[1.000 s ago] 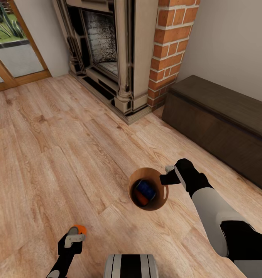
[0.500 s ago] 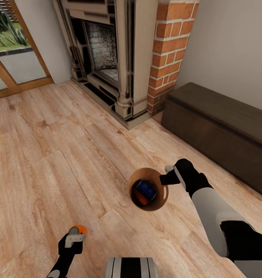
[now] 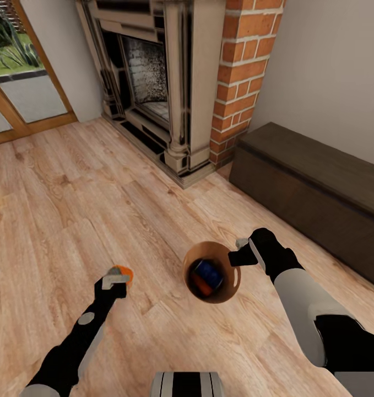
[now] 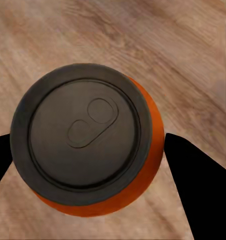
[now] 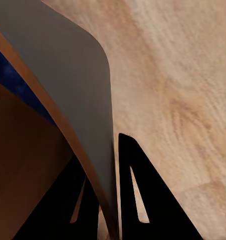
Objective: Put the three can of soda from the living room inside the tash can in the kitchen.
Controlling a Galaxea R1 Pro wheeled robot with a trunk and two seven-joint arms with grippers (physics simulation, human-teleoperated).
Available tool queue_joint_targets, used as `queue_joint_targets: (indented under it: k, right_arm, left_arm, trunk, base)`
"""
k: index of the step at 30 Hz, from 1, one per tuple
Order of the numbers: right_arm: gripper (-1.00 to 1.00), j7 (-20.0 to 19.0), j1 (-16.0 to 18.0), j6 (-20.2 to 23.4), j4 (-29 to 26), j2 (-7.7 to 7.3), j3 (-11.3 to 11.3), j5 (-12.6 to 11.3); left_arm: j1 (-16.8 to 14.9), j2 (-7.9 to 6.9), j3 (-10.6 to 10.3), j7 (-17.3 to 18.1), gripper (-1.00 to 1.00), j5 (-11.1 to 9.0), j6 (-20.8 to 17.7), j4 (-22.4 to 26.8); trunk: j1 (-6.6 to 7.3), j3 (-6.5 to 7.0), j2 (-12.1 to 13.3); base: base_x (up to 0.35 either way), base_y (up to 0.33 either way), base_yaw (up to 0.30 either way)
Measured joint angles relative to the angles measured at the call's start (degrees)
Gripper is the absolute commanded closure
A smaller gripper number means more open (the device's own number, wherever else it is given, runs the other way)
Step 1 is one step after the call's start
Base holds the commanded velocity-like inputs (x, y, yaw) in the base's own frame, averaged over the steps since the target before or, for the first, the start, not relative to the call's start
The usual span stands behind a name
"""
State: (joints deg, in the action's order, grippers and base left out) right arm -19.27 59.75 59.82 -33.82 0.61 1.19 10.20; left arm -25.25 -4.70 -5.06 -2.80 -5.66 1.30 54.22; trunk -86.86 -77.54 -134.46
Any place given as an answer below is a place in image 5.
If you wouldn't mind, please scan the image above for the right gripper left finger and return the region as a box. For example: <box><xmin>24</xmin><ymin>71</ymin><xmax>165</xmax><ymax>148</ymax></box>
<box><xmin>12</xmin><ymin>154</ymin><xmax>99</xmax><ymax>240</ymax></box>

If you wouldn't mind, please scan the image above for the trash can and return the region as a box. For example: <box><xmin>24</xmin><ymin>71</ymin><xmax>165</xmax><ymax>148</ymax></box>
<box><xmin>0</xmin><ymin>0</ymin><xmax>120</xmax><ymax>240</ymax></box>

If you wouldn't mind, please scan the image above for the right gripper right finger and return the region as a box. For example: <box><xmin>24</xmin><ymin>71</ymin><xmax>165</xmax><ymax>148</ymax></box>
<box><xmin>118</xmin><ymin>133</ymin><xmax>204</xmax><ymax>240</ymax></box>

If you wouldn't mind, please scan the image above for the can of soda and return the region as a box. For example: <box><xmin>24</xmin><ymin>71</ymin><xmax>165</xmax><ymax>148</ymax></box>
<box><xmin>0</xmin><ymin>51</ymin><xmax>59</xmax><ymax>129</ymax></box>

